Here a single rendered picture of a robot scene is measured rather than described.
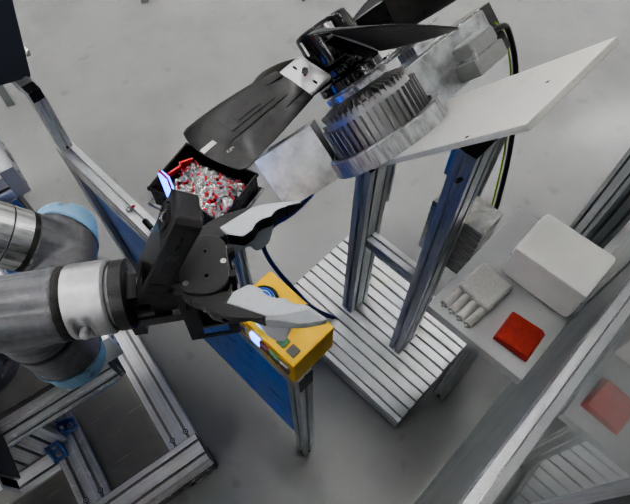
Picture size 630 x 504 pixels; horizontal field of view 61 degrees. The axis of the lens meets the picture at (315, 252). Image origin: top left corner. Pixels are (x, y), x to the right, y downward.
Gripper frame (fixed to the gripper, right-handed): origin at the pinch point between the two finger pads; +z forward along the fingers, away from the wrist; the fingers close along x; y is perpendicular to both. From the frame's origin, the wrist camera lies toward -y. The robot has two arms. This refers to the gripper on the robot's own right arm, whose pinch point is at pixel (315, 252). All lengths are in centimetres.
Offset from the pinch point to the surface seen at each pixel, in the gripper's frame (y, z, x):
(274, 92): 20, 1, -55
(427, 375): 133, 45, -41
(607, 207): 47, 72, -36
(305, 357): 38.3, -1.0, -8.1
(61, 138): 46, -52, -84
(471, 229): 57, 45, -43
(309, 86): 20, 8, -56
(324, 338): 37.9, 2.7, -10.7
